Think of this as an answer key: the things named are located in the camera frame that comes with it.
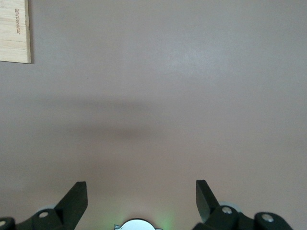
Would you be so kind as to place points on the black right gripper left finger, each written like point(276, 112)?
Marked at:
point(68, 208)

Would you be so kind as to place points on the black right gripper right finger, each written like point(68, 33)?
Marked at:
point(208, 208)

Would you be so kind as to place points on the wooden cutting board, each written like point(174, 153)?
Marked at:
point(14, 31)

